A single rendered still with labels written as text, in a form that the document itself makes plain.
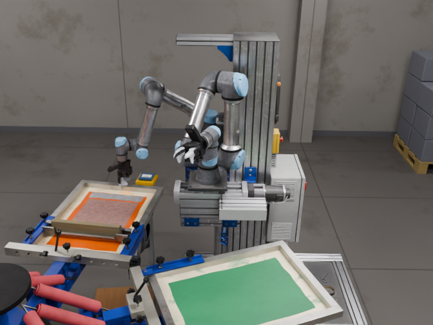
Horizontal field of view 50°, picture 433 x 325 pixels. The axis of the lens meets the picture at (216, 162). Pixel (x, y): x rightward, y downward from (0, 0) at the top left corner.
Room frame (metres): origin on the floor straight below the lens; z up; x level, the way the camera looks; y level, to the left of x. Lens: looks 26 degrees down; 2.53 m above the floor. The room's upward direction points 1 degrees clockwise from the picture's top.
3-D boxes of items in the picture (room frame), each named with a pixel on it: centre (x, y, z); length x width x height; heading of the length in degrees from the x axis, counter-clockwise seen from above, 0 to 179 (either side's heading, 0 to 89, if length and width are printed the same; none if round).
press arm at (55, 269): (1.84, 0.79, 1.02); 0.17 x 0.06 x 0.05; 171
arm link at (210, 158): (2.08, 0.05, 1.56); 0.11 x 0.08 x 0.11; 66
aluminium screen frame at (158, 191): (2.40, 0.70, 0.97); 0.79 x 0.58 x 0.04; 171
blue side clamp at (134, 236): (2.12, 0.46, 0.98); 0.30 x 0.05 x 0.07; 171
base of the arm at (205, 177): (2.37, 0.05, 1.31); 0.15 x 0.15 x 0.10
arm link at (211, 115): (2.87, 0.05, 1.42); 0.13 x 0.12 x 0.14; 23
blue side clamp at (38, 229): (2.20, 1.01, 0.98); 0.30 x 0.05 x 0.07; 171
